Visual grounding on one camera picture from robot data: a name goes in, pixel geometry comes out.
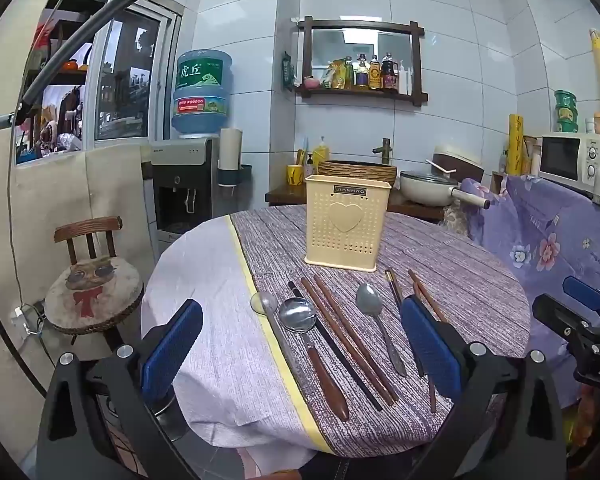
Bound steel spoon with wooden handle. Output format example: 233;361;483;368
278;297;350;422

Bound grey water dispenser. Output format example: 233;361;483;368
150;137;221;261

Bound grey camera boom pole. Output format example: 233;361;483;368
0;0;149;133

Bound plain black chopstick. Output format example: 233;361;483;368
287;281;383;412

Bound yellow seasoning packet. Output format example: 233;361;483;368
328;59;348;88

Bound purple striped tablecloth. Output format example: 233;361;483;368
140;205;532;461

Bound white microwave oven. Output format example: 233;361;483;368
538;132;600;192

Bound dark wooden wall shelf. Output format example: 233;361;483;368
296;16;429;107

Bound sliding glass window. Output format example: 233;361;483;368
87;0;182;142

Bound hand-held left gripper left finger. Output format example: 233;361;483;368
36;299;216;480

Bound stack of green noodle cups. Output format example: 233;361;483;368
554;90;580;133

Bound all-steel spoon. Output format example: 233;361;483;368
356;282;408;378

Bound black chopstick with gold band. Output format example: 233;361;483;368
384;269;426;378

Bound dark soy sauce bottle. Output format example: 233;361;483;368
381;52;399;92

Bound round cat print cushion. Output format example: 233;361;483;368
45;255;145;333

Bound paisley patterned cloth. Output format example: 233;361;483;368
442;204;475;237

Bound blue water bottle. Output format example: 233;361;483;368
171;49;234;137

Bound woven brown basin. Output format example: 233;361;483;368
318;160;397;187

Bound white paper towel roll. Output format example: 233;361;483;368
220;128;244;171

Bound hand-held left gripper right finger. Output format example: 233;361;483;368
400;296;567;480

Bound white power strip with cables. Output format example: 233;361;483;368
10;302;47;338

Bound dark wooden counter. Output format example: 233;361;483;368
266;184;446;222

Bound cream pan with lid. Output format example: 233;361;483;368
399;170;491;210

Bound green hanging pouch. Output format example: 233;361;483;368
281;51;296;92

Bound brown and white rice cooker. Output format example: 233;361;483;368
432;146;485;182

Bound cream plastic utensil holder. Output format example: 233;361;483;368
304;174;392;273

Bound beige cloth panel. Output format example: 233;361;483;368
0;130;153;401

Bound yellow plastic wrap roll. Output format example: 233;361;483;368
509;114;525;176

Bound purple floral cloth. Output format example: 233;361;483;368
460;175;600;391

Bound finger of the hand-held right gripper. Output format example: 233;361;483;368
532;294;600;347
562;276;600;312

